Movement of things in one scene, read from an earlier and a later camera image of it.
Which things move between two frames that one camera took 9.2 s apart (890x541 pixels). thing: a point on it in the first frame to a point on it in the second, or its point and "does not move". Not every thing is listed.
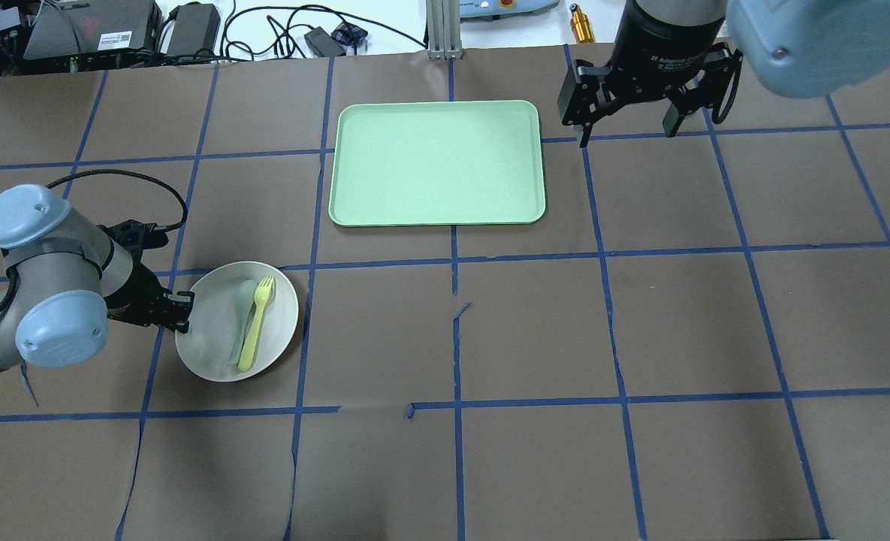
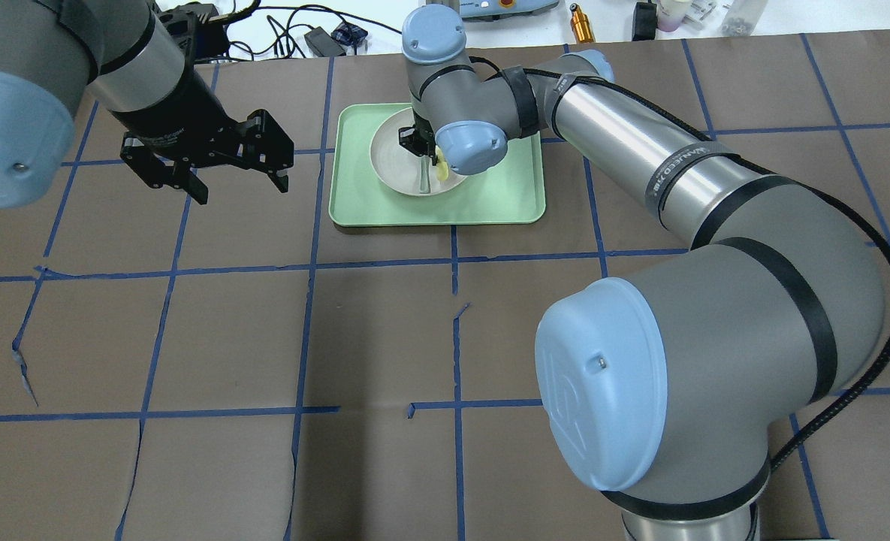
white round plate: x=245 y=315 to x=397 y=165
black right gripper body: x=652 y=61 to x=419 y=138
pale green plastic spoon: x=245 y=294 to x=425 y=174
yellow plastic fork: x=263 y=291 to x=442 y=166
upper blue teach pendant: x=494 y=7 does not move
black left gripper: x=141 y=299 to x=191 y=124
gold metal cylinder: x=580 y=25 does not move
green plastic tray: x=437 y=163 does not move
